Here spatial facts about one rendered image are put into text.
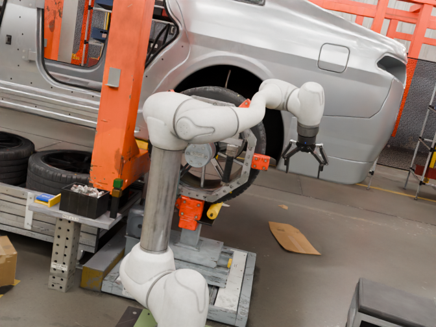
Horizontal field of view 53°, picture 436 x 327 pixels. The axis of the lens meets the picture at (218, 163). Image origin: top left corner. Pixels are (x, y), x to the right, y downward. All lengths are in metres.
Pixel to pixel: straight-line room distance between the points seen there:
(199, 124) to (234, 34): 1.50
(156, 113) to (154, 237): 0.43
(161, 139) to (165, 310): 0.55
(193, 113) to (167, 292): 0.58
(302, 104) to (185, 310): 0.86
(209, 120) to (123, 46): 1.11
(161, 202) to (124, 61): 1.01
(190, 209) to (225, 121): 1.16
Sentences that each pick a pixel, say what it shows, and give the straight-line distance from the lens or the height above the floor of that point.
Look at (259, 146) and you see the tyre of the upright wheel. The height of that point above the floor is 0.92.
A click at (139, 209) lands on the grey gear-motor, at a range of 2.59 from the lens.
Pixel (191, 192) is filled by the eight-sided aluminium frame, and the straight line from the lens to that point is 2.38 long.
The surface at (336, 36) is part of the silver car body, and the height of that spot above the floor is 1.59.
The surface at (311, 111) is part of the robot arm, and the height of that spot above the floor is 1.20.
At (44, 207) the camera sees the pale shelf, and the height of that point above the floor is 0.45.
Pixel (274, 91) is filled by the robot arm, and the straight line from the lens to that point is 1.74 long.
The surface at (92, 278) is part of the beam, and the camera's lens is 2.51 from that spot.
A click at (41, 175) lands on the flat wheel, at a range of 2.81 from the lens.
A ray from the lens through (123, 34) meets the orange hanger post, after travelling 2.30.
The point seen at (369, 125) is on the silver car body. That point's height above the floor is 1.13.
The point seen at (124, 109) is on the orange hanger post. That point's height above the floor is 0.99.
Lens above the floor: 1.32
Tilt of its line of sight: 13 degrees down
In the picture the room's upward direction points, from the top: 12 degrees clockwise
